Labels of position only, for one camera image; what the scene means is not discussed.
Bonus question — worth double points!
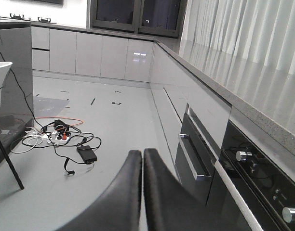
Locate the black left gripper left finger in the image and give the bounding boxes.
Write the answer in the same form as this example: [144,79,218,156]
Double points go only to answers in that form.
[59,150,142,231]

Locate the black chair leg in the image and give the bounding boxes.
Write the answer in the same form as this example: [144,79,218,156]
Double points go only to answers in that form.
[0,140,25,190]

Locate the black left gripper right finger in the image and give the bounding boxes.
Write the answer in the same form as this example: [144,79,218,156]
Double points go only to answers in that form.
[143,148,250,231]

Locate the black gas hob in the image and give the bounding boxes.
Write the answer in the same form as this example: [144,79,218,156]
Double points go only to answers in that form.
[1,13,56,24]

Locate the black cable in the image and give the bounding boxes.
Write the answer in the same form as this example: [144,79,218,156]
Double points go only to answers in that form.
[0,44,102,176]

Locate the white curtain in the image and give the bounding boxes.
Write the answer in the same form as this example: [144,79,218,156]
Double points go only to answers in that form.
[182,0,295,75]

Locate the dark grey kitchen island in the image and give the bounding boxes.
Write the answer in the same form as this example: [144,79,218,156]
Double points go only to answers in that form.
[0,19,34,153]

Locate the grey kitchen counter cabinets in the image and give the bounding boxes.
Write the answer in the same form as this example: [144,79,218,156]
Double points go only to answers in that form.
[31,21,295,188]

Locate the built-in black oven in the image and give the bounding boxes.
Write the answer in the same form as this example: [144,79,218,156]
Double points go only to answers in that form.
[175,108,295,231]

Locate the black power adapter brick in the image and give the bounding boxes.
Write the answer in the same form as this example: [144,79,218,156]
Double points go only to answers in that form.
[77,145,97,164]

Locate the orange cable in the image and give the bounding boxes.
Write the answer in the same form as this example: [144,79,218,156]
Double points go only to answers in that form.
[34,116,84,128]

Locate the white cable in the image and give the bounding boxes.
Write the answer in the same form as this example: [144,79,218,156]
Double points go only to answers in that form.
[10,127,46,154]

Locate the dark framed window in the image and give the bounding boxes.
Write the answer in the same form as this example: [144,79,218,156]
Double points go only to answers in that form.
[89,0,187,38]

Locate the white power strip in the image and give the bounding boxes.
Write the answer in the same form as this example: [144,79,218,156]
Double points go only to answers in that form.
[42,131,70,146]

